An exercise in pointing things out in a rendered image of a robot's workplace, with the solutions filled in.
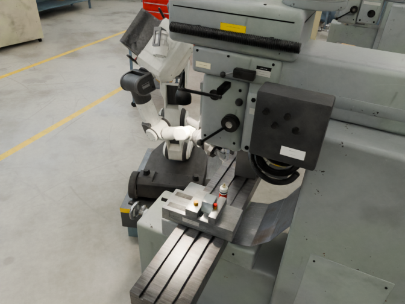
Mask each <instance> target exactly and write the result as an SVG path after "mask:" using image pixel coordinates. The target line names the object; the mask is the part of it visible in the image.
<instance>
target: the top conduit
mask: <svg viewBox="0 0 405 304"><path fill-rule="evenodd" d="M169 30H170V31H171V32H176V33H181V34H188V35H193V36H199V37H205V38H210V39H215V40H221V41H227V42H233V43H234V42H235V43H238V44H244V45H249V46H250V45H251V46H256V47H260V48H261V47H262V48H267V49H268V48H269V49H274V50H279V51H284V52H291V53H297V54H299V53H300V51H301V45H302V43H299V42H293V41H286V40H280V39H276V38H274V37H270V38H268V37H265V36H264V37H263V36H258V35H252V34H245V33H238V32H234V31H228V30H227V31H226V30H221V29H216V28H209V27H203V26H200V25H192V24H184V23H179V22H173V21H172V22H171V23H170V24H169Z"/></svg>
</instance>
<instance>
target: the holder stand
mask: <svg viewBox="0 0 405 304"><path fill-rule="evenodd" d="M234 175H236V176H241V177H246V178H249V179H254V180H255V179H256V175H257V174H256V173H255V172H254V171H253V169H252V167H251V165H250V162H249V158H248V152H246V151H243V150H242V149H241V150H240V151H237V156H236V165H235V170H234Z"/></svg>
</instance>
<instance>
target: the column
mask: <svg viewBox="0 0 405 304"><path fill-rule="evenodd" d="M269 304H405V136H403V135H399V134H396V133H391V132H388V131H383V130H377V129H374V128H369V127H365V126H361V125H357V124H352V123H349V122H343V121H339V120H335V119H331V118H330V120H329V123H328V127H327V131H326V133H325V137H324V141H323V144H322V147H321V151H320V154H319V158H318V161H317V164H316V167H315V169H314V170H313V171H311V170H307V169H306V170H305V173H304V177H303V181H302V184H301V188H300V192H299V195H298V200H297V203H296V206H295V210H294V214H293V217H292V221H291V225H290V229H289V233H288V236H287V240H286V243H285V247H284V250H283V255H282V258H281V262H280V266H279V269H278V273H277V277H276V281H275V285H274V289H273V292H272V296H271V301H270V303H269Z"/></svg>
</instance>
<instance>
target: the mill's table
mask: <svg viewBox="0 0 405 304"><path fill-rule="evenodd" d="M236 156H237V151H234V154H233V155H232V154H230V158H229V160H227V161H225V162H223V164H222V165H221V166H220V168H219V169H218V170H217V172H216V173H215V175H214V176H213V177H212V179H211V180H210V181H209V183H208V184H207V186H206V187H205V188H204V190H203V191H206V192H209V193H210V194H212V195H215V196H217V201H218V199H219V190H220V186H221V185H223V184H224V183H225V185H226V186H227V187H228V192H227V205H229V206H232V207H236V208H239V209H242V210H243V213H244V212H245V209H246V207H247V206H248V204H249V202H250V200H251V198H252V196H253V194H254V193H255V191H256V189H257V187H258V185H259V183H260V181H261V178H260V177H259V176H258V175H256V179H255V180H254V179H249V178H246V177H241V176H236V175H234V170H235V165H236ZM242 215H243V214H242ZM228 242H229V241H227V240H224V239H221V238H218V237H216V236H213V235H209V234H207V233H204V232H201V231H199V230H196V229H193V228H190V227H187V226H184V225H182V224H178V226H177V227H176V228H175V229H174V231H173V232H172V233H171V235H170V236H169V238H168V239H167V240H166V242H165V243H164V244H163V246H162V247H161V249H160V250H159V251H158V253H157V254H156V255H155V257H154V258H153V260H152V261H151V262H150V264H149V265H148V266H147V268H146V269H145V271H144V272H143V273H142V275H141V276H140V277H139V279H138V280H137V282H136V283H135V284H134V286H133V287H132V289H130V299H131V304H196V303H197V301H198V299H199V297H200V295H201V293H202V291H203V290H204V288H205V286H206V284H207V282H208V280H209V278H210V276H211V275H212V273H213V270H214V269H215V267H216V265H217V263H218V261H219V259H220V257H221V255H222V254H223V252H224V250H225V248H226V246H227V244H228Z"/></svg>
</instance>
